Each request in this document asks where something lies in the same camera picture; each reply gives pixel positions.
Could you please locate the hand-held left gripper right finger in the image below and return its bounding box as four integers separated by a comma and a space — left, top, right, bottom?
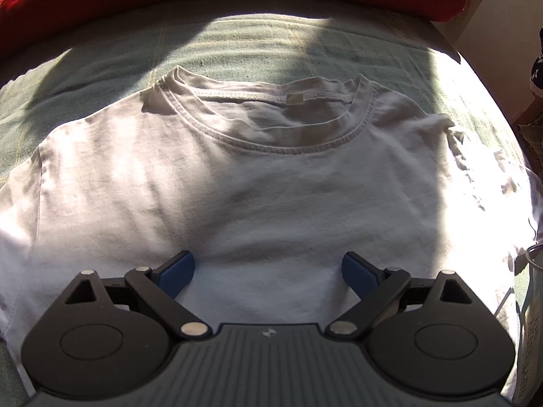
326, 253, 473, 336

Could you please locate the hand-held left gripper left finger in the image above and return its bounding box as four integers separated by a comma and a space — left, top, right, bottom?
63, 251, 212, 338

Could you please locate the dark star print cloth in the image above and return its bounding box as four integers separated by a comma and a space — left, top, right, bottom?
528, 30, 543, 90

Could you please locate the white printed t-shirt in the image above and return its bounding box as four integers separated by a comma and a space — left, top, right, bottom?
0, 64, 543, 348

